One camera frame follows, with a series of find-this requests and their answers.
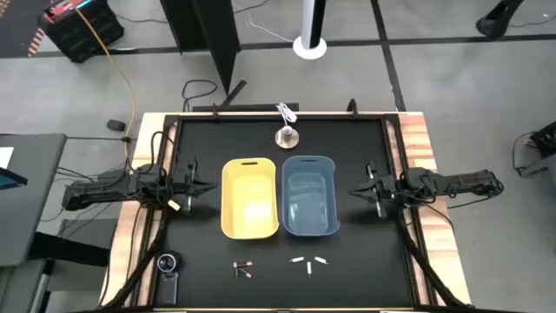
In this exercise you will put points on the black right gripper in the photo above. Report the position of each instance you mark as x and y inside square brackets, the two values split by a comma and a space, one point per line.
[388, 187]

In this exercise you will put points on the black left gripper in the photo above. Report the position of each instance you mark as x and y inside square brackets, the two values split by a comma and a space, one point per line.
[182, 187]

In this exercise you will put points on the white battery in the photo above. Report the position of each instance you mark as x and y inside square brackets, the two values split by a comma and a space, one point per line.
[309, 268]
[296, 260]
[321, 260]

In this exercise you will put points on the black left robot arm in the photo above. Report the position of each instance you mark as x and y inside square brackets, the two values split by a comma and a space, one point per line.
[100, 191]

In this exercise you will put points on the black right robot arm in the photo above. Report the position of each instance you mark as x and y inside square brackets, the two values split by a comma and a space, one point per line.
[469, 182]

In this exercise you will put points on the yellow tag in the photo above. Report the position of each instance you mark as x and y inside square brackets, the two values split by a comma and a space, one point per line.
[174, 205]

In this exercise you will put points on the yellow plastic bin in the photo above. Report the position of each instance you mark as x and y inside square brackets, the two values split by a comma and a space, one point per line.
[249, 200]

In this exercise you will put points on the blue plastic bin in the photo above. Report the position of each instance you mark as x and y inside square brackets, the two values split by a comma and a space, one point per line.
[309, 197]

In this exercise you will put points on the black table clamp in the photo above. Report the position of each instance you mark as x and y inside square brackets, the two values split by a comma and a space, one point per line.
[352, 108]
[214, 111]

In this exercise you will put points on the round silver metal stand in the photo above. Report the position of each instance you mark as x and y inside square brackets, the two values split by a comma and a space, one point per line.
[286, 137]

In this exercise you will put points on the small black power adapter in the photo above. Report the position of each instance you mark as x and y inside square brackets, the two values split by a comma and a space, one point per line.
[116, 125]

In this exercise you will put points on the black table mat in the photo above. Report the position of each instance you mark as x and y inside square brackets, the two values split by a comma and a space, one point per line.
[260, 295]

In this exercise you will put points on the black partition panel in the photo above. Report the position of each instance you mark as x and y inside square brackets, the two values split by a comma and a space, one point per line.
[208, 35]

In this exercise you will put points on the white pole with round base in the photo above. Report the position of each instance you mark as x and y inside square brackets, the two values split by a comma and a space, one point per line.
[310, 41]

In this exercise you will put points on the grey desk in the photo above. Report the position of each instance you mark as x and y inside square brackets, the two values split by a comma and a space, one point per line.
[30, 204]

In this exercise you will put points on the black floor equipment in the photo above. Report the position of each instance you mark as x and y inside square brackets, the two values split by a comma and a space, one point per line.
[543, 141]

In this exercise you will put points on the tablet screen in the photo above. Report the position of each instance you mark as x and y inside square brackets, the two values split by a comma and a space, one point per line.
[11, 179]

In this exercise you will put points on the white paper sheet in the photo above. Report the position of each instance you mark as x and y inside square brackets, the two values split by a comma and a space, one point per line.
[5, 157]

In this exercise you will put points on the black stand base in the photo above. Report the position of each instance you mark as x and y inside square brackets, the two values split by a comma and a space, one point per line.
[497, 19]

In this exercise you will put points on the black camera with round lens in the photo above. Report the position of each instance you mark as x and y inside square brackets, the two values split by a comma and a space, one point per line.
[167, 278]

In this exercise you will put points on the black metal table frame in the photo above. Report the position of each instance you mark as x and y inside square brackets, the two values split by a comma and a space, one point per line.
[282, 116]

